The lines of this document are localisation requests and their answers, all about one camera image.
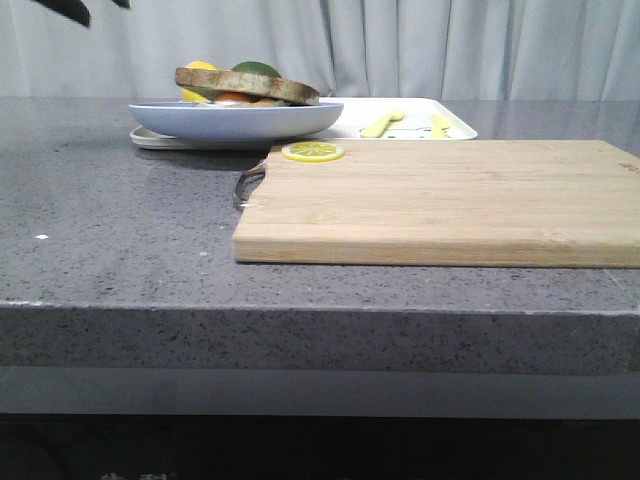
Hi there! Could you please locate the wooden cutting board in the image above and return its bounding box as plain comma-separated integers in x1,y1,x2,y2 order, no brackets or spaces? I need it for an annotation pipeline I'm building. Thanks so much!
233,140,639,268

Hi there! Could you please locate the left yellow lemon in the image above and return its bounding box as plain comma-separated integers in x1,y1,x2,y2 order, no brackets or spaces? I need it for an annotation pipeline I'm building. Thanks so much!
181,60,217,102

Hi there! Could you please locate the white tray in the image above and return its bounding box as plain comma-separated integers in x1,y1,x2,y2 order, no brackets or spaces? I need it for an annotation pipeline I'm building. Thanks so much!
130,97,477,150

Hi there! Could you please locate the bread slice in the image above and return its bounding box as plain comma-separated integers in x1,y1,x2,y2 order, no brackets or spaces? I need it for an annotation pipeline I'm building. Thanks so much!
249,98,289,108
174,67,320,106

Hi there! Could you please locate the green lime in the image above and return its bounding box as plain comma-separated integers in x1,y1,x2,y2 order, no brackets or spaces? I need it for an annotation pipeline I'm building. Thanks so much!
232,61,281,78

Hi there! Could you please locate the light blue plate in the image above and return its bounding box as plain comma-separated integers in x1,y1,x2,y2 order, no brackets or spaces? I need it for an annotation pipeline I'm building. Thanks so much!
129,102,344,142

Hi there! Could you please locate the yellow plastic fork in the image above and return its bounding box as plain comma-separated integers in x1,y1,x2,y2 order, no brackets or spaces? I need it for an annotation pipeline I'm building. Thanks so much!
430,114,451,139

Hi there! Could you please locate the lemon slice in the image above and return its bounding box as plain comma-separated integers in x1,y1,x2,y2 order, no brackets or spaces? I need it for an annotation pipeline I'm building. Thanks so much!
281,141,345,162

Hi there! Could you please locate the fried egg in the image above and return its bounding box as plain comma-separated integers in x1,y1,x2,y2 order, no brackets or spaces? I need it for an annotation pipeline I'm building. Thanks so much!
194,91,254,108

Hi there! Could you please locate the metal cutting board handle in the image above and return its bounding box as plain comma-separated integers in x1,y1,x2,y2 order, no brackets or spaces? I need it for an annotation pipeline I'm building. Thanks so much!
233,160,266,211

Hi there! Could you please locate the grey curtain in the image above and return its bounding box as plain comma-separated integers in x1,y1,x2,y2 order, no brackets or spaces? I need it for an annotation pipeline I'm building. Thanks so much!
1,1,639,101

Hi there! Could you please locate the yellow plastic spoon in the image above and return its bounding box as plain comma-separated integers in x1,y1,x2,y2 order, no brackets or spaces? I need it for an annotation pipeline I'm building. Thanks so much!
360,109,405,139

